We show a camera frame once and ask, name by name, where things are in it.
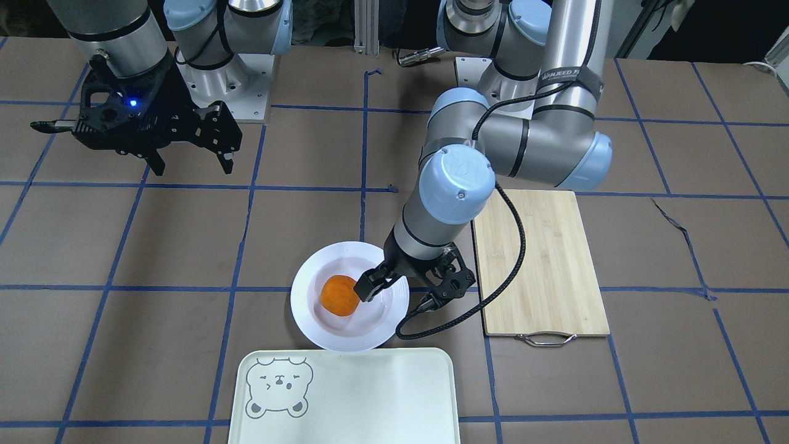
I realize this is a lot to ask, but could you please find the white round plate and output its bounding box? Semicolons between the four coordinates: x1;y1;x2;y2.
290;241;411;352

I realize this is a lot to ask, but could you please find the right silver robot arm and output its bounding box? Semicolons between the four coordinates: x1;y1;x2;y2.
30;1;293;175

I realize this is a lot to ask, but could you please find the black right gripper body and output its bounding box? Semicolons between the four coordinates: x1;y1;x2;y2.
73;51;213;155

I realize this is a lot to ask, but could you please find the wooden cutting board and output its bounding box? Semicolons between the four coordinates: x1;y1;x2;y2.
472;189;610;337

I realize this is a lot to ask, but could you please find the cream tray with bear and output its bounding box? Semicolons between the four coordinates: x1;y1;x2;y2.
228;348;461;443

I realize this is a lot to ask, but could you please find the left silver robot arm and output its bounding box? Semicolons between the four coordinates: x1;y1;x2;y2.
354;1;613;310

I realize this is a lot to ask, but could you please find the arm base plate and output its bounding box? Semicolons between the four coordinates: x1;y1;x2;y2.
178;54;278;123
454;57;538;105

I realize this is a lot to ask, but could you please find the orange fruit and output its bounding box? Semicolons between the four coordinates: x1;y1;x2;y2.
319;274;360;317

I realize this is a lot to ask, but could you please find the aluminium frame post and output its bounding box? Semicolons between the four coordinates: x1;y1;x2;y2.
353;0;380;57

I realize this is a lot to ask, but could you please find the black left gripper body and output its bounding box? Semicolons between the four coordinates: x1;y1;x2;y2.
382;242;476;303

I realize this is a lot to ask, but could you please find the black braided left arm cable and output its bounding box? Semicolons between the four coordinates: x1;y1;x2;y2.
394;0;602;341

